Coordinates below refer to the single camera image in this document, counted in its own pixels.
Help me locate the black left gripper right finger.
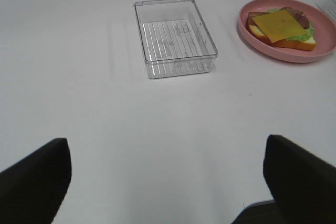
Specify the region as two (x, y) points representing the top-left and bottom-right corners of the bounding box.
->
(263, 135), (335, 223)

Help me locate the pink round plate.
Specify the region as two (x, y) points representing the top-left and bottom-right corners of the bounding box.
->
(238, 0), (335, 63)

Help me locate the yellow cheese slice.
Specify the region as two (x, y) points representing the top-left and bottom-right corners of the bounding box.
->
(253, 10), (306, 43)

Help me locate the white bread slice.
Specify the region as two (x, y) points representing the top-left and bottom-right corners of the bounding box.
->
(246, 24), (317, 51)

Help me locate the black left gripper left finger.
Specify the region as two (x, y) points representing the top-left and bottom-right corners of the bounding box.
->
(1, 138), (71, 223)

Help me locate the clear left plastic container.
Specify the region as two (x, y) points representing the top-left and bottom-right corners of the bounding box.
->
(134, 0), (218, 79)

